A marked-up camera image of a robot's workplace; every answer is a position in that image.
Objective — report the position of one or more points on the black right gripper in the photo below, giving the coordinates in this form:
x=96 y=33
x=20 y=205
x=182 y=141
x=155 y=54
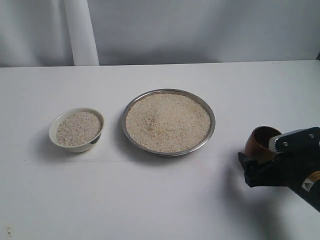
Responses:
x=298 y=158

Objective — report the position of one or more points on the round steel tray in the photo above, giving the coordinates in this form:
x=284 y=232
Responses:
x=212 y=120

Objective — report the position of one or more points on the white ceramic bowl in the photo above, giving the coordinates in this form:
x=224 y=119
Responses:
x=80 y=148

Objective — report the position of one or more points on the brown wooden cup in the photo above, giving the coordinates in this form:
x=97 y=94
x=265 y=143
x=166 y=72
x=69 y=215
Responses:
x=257 y=145

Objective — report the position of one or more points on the rice in steel tray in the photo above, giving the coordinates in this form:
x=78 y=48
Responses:
x=167 y=123

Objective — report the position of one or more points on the white backdrop curtain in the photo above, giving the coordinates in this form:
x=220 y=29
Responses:
x=46 y=33

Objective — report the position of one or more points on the rice in white bowl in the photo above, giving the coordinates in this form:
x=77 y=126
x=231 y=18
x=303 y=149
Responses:
x=78 y=128

